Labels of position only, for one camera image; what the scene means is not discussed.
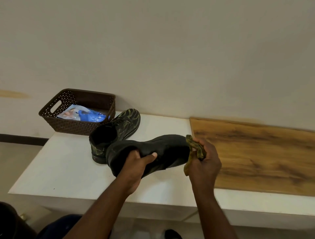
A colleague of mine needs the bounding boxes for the person's left hand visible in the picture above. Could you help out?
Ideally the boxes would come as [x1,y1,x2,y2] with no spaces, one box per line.
[116,149,158,196]

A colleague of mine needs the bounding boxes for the person's right hand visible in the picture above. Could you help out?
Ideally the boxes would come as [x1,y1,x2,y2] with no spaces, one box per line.
[187,137,222,194]

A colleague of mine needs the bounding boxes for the yellow checked cloth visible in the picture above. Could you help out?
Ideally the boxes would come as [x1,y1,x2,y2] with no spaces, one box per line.
[183,134,207,177]

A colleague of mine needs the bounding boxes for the black leather shoe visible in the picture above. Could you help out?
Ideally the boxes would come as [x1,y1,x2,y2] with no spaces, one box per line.
[89,108,141,165]
[106,134,191,178]

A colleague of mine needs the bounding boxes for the person's left forearm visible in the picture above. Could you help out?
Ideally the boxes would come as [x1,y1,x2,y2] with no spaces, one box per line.
[63,178,130,239]

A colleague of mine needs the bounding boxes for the person's right forearm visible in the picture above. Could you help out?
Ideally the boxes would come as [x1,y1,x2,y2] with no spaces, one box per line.
[192,189,238,239]

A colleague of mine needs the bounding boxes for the person's black worn shoe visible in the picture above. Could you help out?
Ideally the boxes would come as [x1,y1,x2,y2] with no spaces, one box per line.
[163,229,183,239]

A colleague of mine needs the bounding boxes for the person's dark trousers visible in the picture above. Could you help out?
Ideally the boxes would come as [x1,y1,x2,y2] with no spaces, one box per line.
[37,213,113,239]

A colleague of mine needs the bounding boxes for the wooden board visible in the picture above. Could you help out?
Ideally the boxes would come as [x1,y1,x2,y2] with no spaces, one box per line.
[189,117,315,197]

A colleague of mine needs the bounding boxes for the blue and white plastic packet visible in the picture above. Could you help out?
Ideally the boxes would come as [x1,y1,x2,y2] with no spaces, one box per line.
[56,104,111,123]

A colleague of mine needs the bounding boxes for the brown perforated plastic basket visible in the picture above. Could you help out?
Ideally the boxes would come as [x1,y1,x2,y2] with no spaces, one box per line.
[38,88,116,136]

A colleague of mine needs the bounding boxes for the black bucket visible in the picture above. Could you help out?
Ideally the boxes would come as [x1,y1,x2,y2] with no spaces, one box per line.
[0,202,37,239]

